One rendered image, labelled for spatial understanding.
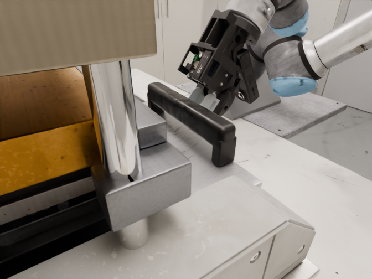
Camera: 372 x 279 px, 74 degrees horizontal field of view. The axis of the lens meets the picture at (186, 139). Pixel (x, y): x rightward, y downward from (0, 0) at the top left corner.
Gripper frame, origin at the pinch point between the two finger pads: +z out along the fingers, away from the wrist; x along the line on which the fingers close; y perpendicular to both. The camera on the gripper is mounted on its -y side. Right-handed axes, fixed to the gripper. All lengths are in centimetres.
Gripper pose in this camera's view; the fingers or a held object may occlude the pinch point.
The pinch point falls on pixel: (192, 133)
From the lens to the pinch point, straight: 45.9
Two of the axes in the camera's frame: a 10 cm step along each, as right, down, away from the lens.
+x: 5.3, 4.3, -7.3
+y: -7.0, -2.7, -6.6
